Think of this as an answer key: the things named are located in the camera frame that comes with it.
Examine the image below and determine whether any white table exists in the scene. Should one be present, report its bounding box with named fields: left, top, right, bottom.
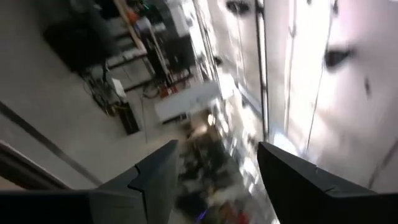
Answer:
left=154, top=81, right=222, bottom=124

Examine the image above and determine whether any tangle of floor cables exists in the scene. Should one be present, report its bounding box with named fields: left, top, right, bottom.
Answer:
left=81, top=70, right=126, bottom=116

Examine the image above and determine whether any small white box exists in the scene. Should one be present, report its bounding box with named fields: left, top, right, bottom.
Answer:
left=110, top=77, right=128, bottom=101

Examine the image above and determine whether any black vertical pole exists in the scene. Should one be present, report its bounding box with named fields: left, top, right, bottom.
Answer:
left=254, top=0, right=270, bottom=141

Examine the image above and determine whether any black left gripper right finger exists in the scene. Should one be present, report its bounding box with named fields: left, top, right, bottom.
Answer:
left=257, top=141, right=398, bottom=224

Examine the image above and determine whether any black equipment rack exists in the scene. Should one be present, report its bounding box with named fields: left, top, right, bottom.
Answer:
left=145, top=0, right=197, bottom=77

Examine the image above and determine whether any black office chair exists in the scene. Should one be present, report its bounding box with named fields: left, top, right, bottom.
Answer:
left=42, top=0, right=121, bottom=75

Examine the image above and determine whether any wooden plank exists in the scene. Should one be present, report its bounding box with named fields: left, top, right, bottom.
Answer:
left=113, top=0, right=147, bottom=53

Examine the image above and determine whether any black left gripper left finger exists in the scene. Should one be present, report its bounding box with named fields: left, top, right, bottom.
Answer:
left=0, top=139, right=180, bottom=224

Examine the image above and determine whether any black box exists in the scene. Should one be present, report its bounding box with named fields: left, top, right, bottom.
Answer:
left=119, top=101, right=141, bottom=136

